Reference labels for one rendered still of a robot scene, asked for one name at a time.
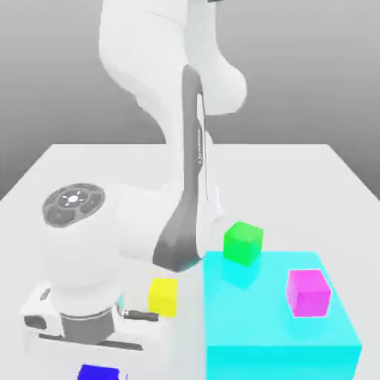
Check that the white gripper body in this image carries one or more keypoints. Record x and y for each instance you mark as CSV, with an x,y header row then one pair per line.
x,y
142,335

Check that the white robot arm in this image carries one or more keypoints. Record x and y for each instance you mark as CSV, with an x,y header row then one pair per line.
x,y
142,89

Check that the small yellow cube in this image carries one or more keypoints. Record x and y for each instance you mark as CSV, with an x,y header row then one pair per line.
x,y
163,297

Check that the small blue cube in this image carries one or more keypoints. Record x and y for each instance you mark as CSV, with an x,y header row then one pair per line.
x,y
98,373

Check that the small green cube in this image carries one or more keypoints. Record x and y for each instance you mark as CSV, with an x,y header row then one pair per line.
x,y
242,243

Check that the small magenta cube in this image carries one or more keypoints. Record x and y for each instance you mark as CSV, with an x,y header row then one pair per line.
x,y
308,292

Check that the large cyan box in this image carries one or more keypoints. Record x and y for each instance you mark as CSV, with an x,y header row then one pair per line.
x,y
282,326

